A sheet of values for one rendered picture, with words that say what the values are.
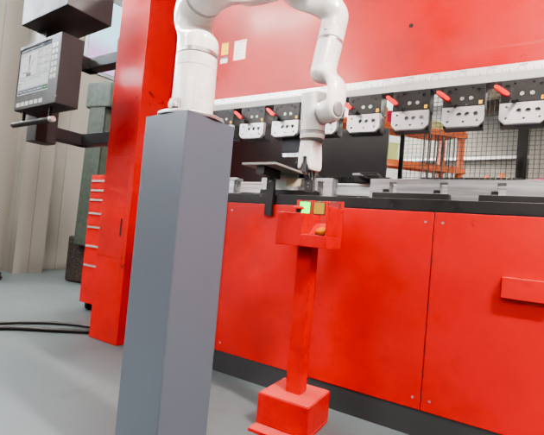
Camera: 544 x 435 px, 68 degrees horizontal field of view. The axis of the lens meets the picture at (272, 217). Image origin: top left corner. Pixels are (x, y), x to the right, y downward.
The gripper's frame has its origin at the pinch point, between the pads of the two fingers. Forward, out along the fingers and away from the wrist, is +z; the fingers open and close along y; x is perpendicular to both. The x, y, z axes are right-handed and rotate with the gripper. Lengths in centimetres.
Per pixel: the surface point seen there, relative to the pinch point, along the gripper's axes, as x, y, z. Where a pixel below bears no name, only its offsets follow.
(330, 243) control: 4.9, -9.2, 20.0
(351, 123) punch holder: -4, -49, -30
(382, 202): 16.2, -34.7, 4.2
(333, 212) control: 4.9, -11.0, 8.8
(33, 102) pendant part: -159, 4, -40
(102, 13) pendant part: -137, -19, -91
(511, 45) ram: 57, -50, -56
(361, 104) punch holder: 0, -50, -39
